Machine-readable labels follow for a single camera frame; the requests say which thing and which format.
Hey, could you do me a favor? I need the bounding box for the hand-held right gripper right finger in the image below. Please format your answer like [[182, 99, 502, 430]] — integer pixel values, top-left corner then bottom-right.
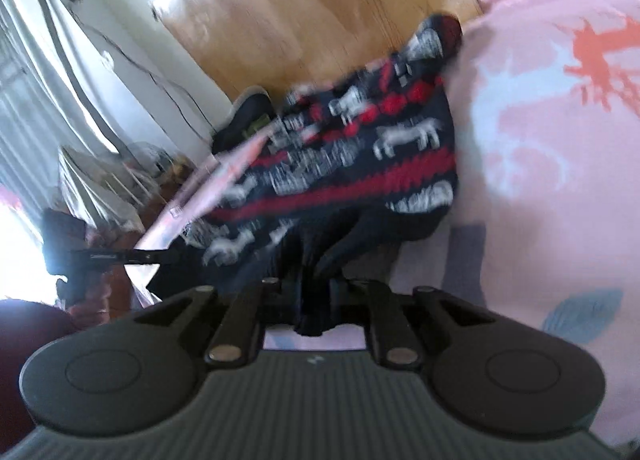
[[325, 277, 496, 367]]

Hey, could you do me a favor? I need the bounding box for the dark red cloth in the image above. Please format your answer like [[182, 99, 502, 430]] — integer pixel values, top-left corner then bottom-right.
[[0, 299, 76, 446]]

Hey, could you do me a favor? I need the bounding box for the person's left hand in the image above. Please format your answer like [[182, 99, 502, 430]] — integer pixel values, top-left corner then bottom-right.
[[67, 227, 138, 318]]

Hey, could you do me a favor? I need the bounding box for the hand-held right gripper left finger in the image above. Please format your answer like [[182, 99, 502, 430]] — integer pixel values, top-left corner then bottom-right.
[[132, 277, 301, 372]]

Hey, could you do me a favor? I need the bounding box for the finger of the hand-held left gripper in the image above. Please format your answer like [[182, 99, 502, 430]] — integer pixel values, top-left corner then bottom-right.
[[90, 247, 202, 267]]

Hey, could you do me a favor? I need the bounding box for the white drying rack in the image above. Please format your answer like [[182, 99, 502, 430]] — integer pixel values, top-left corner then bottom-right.
[[57, 140, 173, 231]]

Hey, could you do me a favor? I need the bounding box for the black garment with green trim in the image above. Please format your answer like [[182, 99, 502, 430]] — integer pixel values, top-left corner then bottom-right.
[[212, 86, 277, 156]]

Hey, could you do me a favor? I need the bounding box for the white curtain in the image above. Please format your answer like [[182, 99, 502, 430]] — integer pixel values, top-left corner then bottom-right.
[[0, 0, 121, 251]]

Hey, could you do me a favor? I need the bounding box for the pink printed blanket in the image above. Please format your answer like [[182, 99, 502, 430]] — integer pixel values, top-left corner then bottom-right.
[[135, 0, 640, 453]]

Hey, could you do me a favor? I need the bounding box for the navy red patterned knit sweater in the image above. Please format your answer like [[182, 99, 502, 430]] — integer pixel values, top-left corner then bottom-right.
[[182, 14, 463, 337]]

